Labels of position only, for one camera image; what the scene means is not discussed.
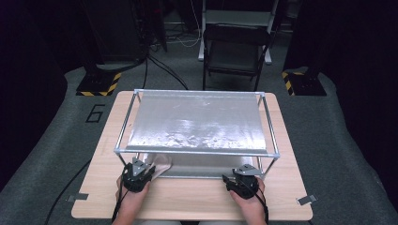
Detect person's right hand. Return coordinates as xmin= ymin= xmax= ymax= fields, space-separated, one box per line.
xmin=228 ymin=177 xmax=268 ymax=220

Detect black yellow-striped stand base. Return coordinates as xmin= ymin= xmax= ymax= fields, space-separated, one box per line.
xmin=75 ymin=64 xmax=123 ymax=98
xmin=281 ymin=67 xmax=329 ymax=98

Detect right hand-held gripper black cable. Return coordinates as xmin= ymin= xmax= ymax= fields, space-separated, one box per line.
xmin=246 ymin=179 xmax=270 ymax=225

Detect two-tier silver metal shelf rack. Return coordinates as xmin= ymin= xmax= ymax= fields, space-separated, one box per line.
xmin=114 ymin=88 xmax=281 ymax=181

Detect dark cabinet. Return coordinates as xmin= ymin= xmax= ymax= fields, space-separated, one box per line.
xmin=80 ymin=0 xmax=148 ymax=64

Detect left hand-held gripper black cable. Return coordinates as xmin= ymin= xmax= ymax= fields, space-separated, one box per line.
xmin=111 ymin=163 xmax=130 ymax=224

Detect person's light trousers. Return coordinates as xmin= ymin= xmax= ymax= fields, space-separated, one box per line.
xmin=134 ymin=219 xmax=248 ymax=225

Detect hand-held gripper black cable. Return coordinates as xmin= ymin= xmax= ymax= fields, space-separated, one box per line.
xmin=246 ymin=179 xmax=270 ymax=225
xmin=111 ymin=163 xmax=130 ymax=224

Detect white floor cable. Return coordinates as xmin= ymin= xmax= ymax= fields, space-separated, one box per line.
xmin=173 ymin=0 xmax=202 ymax=49

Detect black floor cables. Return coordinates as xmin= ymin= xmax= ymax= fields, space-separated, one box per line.
xmin=142 ymin=46 xmax=191 ymax=92

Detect thick black cable beside table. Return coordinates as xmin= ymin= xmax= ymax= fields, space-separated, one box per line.
xmin=44 ymin=159 xmax=92 ymax=225

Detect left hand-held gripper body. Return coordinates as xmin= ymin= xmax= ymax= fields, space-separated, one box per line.
xmin=120 ymin=157 xmax=157 ymax=193

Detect person's left hand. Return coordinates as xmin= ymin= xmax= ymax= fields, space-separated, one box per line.
xmin=115 ymin=175 xmax=152 ymax=218

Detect grey tape strip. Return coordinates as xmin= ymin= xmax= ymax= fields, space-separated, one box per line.
xmin=67 ymin=193 xmax=90 ymax=203
xmin=297 ymin=193 xmax=318 ymax=206

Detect black folding chair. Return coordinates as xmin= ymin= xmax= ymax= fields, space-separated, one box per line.
xmin=202 ymin=23 xmax=273 ymax=93

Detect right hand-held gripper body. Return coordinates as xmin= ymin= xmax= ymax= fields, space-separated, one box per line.
xmin=224 ymin=163 xmax=263 ymax=201

